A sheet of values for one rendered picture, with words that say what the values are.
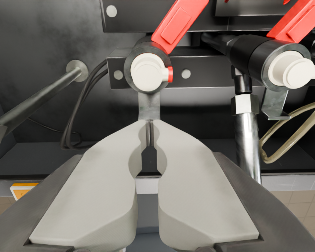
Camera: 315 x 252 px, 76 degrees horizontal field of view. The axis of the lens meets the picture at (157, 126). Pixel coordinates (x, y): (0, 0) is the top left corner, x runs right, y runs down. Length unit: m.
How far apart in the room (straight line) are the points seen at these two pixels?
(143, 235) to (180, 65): 0.61
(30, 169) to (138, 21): 0.33
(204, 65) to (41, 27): 0.29
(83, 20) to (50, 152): 0.27
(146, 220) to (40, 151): 0.42
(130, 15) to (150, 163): 0.26
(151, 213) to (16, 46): 0.60
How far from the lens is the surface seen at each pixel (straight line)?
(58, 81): 0.33
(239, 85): 0.19
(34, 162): 0.47
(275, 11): 0.25
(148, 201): 0.79
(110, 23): 0.24
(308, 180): 0.46
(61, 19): 0.41
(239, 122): 0.18
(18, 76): 0.47
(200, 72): 0.25
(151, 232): 0.75
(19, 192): 0.43
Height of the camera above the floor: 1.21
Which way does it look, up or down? 61 degrees down
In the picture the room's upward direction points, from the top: 178 degrees clockwise
